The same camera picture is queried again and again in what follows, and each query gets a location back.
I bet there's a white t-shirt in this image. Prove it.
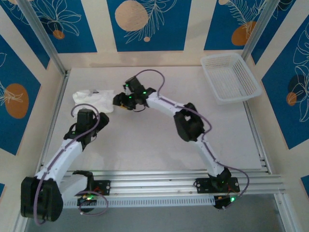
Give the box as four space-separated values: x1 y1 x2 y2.
72 88 115 114

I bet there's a black controller board green light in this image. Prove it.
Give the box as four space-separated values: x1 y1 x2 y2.
213 194 240 210
77 194 98 214

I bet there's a white plastic mesh basket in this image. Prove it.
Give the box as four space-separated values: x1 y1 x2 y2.
200 52 263 105

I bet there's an aluminium table side rail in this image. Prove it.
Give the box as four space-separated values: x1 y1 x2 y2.
13 69 71 232
242 100 294 232

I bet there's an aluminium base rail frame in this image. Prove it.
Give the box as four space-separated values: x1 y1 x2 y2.
20 170 288 200

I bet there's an aluminium frame post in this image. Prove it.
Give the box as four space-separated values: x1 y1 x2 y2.
17 0 68 76
241 0 277 61

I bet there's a white slotted cable duct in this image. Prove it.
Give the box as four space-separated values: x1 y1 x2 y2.
30 195 216 210

